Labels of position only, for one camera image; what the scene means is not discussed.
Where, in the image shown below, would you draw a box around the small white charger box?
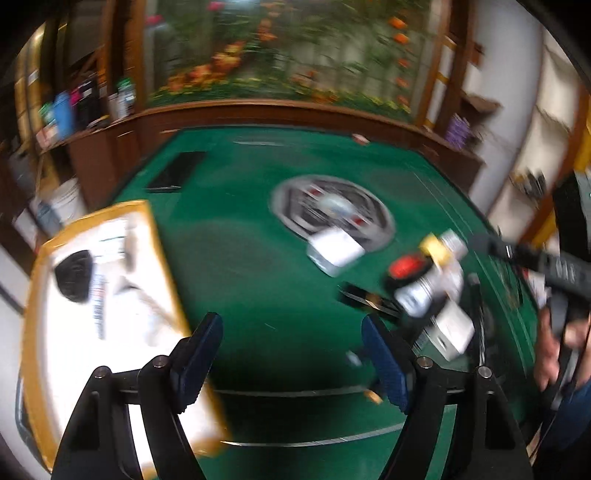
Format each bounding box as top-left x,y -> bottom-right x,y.
307,227 -> 366,277

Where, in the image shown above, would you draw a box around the black thermos flask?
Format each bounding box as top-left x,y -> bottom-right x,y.
75,78 -> 101,129

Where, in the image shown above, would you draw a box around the round table control panel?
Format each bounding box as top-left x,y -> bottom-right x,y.
270,175 -> 394,252

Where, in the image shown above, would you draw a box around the red white small dice piece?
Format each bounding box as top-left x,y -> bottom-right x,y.
352,134 -> 370,145

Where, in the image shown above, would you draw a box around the yellow cardboard tray box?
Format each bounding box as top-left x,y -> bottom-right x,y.
21,200 -> 225,479

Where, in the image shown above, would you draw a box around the black round mesh part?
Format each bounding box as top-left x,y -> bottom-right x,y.
53,250 -> 94,303

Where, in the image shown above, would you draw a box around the black smartphone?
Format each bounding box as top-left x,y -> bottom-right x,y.
145,151 -> 206,193

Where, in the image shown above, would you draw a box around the white plastic bucket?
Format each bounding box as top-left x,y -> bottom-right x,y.
47,178 -> 88,226

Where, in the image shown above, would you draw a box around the wooden cabinet counter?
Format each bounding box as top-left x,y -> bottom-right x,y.
65,99 -> 484,210

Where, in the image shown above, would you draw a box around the purple bottles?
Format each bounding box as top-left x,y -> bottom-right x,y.
445,114 -> 471,150

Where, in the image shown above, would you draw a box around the blue thermos jug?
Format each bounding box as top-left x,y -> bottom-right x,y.
53,91 -> 75,140

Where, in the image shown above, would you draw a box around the white plastic bottle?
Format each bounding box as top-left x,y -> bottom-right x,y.
394,229 -> 468,318

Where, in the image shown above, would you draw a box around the person's right hand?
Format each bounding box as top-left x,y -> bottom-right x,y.
533,307 -> 590,391

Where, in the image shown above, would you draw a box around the green mahjong table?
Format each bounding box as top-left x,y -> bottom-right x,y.
113,127 -> 488,479

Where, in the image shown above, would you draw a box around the yellow tape roll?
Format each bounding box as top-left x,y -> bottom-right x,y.
419,234 -> 454,268

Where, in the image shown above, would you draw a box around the artificial flower display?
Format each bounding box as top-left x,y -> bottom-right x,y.
144,1 -> 434,123

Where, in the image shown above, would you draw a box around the white square box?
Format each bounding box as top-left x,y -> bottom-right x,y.
425,299 -> 475,361

